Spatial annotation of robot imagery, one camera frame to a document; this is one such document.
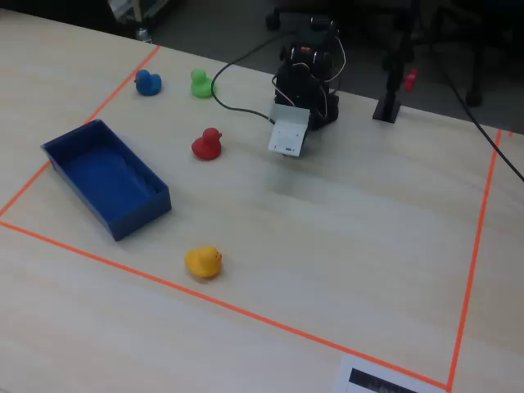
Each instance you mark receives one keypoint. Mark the blue plastic box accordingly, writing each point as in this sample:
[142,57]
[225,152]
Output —
[106,180]

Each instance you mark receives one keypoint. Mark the yellow rubber duck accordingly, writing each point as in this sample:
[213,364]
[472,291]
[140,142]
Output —
[201,264]

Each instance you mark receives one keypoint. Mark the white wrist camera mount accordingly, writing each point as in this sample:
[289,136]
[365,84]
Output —
[286,135]

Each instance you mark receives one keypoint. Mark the white paper with black bar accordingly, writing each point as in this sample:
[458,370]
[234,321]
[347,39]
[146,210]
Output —
[344,376]

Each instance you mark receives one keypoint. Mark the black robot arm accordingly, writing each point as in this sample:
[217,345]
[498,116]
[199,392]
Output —
[299,82]

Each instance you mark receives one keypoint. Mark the clear plastic bottle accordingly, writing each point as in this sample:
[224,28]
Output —
[144,34]

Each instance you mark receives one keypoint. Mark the black camera stand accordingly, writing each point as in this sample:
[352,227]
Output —
[387,108]

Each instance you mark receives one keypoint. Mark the red pawn-shaped toy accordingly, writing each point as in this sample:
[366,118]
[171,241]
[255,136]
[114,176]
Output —
[206,147]

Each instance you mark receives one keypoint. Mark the red clamp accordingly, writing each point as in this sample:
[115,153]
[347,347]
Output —
[410,79]

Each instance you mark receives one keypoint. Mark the green rubber duck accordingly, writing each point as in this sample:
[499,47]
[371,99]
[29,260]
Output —
[200,87]

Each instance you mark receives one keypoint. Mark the black office chair base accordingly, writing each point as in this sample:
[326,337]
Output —
[273,19]
[474,97]

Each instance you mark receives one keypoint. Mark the blue rubber duck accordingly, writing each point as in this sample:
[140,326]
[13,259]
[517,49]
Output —
[148,85]

